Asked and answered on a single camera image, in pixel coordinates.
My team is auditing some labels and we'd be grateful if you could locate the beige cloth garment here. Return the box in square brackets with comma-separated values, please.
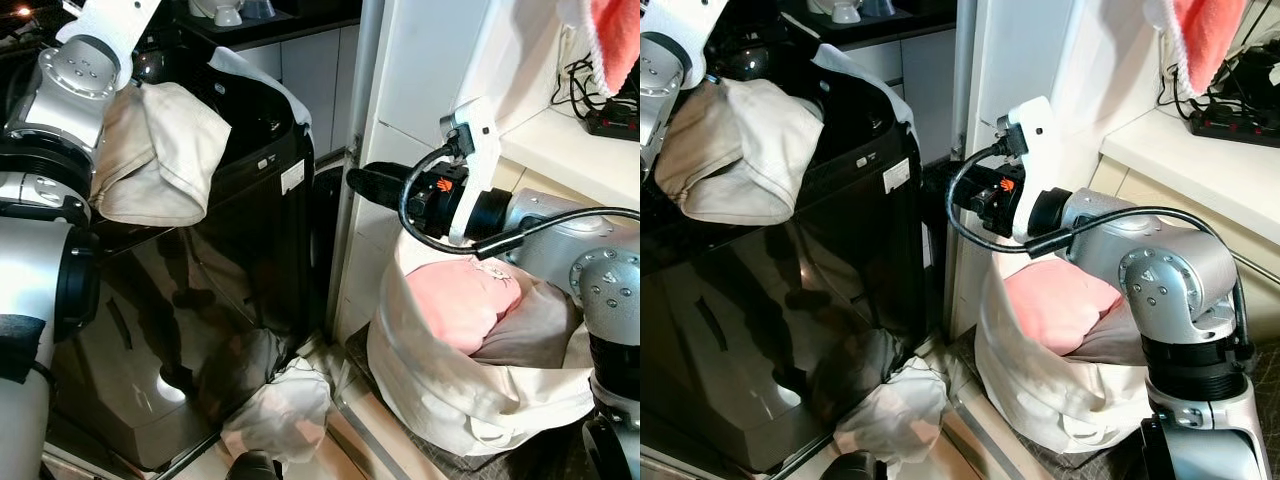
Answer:
[654, 78, 826, 227]
[90, 82, 232, 228]

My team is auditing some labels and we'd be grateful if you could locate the black washing machine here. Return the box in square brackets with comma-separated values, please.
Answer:
[640, 45, 933, 473]
[48, 45, 318, 473]

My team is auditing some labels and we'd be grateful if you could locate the white cup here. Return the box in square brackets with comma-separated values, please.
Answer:
[806, 0, 867, 27]
[190, 0, 247, 28]

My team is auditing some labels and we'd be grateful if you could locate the pink garment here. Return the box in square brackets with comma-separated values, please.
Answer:
[1002, 256, 1127, 357]
[404, 256, 527, 357]

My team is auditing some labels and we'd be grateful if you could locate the red hanging towel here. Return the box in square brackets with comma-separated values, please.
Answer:
[588, 0, 641, 99]
[1158, 0, 1253, 99]

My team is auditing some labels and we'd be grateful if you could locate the white cloth draped on washer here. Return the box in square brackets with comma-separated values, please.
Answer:
[810, 44, 917, 133]
[208, 47, 315, 131]

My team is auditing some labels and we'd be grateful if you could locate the black power strip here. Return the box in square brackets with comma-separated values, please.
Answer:
[1188, 105, 1280, 150]
[585, 100, 641, 141]

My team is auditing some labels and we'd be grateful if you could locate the grey garment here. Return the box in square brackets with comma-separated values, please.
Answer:
[470, 274, 589, 371]

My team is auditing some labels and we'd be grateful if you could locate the white fabric laundry bag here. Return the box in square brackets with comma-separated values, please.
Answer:
[366, 238, 603, 458]
[974, 248, 1166, 458]

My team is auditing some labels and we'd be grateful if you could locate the crumpled white cloth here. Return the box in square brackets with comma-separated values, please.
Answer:
[834, 357, 948, 467]
[219, 357, 333, 467]

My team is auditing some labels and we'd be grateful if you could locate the black robot foot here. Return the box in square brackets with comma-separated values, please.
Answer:
[224, 450, 287, 480]
[820, 450, 887, 480]

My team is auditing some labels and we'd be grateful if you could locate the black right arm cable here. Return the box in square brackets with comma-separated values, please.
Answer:
[944, 143, 1256, 351]
[398, 145, 641, 263]

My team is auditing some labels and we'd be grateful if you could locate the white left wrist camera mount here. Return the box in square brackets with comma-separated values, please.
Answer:
[58, 0, 163, 91]
[640, 0, 731, 61]

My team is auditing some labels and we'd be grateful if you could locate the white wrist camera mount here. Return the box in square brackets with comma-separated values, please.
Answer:
[440, 97, 502, 247]
[58, 0, 163, 91]
[995, 96, 1058, 247]
[640, 0, 731, 61]

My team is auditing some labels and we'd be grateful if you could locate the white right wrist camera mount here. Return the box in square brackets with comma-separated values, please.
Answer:
[440, 97, 502, 247]
[995, 96, 1058, 247]

